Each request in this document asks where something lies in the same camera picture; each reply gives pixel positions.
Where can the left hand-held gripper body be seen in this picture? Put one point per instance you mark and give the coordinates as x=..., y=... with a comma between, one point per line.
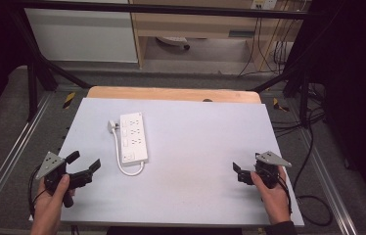
x=53, y=162

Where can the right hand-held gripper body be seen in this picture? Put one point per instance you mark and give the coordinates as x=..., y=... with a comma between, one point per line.
x=267, y=173

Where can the person's right hand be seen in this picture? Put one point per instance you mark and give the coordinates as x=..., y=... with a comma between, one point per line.
x=277, y=204

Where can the person's left hand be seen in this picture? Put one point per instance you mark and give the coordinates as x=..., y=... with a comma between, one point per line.
x=47, y=205

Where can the white plug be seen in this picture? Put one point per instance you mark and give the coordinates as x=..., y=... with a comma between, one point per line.
x=112, y=125

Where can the yellow black striped tape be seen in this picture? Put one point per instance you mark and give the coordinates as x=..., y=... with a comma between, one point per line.
x=68, y=100
x=279, y=105

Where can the person's dark clothing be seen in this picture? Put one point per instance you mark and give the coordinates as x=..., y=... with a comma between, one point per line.
x=174, y=231

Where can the wooden board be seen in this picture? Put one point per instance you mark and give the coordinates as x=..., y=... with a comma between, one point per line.
x=171, y=94

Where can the white cabinet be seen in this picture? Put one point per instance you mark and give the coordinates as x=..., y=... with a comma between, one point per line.
x=83, y=36

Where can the white power strip on floor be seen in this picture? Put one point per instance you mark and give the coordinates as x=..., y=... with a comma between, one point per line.
x=173, y=40

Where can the wooden desk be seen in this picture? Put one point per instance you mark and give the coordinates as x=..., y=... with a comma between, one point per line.
x=200, y=23

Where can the aluminium rail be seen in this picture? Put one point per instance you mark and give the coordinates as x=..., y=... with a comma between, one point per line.
x=329, y=182
x=11, y=153

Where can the black metal frame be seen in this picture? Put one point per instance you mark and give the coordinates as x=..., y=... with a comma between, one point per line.
x=37, y=65

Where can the white wall socket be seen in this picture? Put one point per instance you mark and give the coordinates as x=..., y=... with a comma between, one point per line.
x=264, y=4

